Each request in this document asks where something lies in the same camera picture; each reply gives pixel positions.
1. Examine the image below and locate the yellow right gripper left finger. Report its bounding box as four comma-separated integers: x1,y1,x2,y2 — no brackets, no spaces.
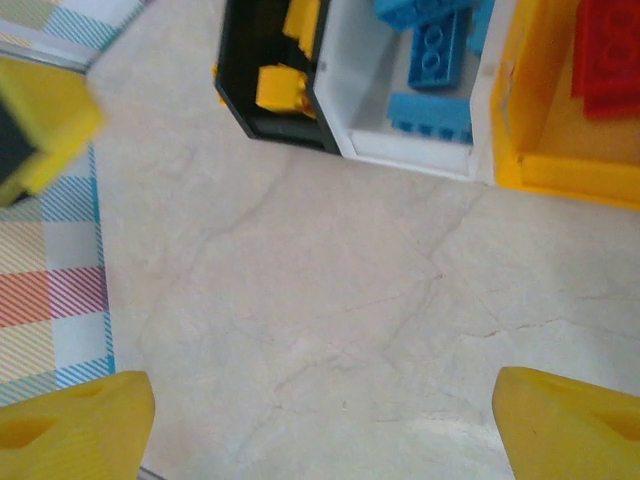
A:
0,369,156,480

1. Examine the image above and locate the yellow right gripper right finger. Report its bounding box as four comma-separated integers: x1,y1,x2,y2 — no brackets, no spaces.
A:
491,366,640,480

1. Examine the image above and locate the dark blue lego brick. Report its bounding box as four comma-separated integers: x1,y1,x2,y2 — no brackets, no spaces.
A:
407,9,474,91

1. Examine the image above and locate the square red lego brick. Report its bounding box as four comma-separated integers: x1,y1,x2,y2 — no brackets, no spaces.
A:
571,0,640,101

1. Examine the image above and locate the black plastic bin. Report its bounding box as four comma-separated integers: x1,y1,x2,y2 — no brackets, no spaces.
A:
213,0,341,156

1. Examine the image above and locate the yellow lego brick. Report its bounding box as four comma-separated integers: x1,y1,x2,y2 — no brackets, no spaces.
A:
282,0,322,59
254,63,317,119

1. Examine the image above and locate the yellow plastic bin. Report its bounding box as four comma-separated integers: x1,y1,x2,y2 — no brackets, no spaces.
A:
492,0,640,211

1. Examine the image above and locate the white plastic bin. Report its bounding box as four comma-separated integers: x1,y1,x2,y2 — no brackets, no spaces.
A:
312,0,496,181

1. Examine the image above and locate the light blue lego brick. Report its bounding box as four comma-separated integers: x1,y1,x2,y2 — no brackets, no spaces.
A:
373,0,474,32

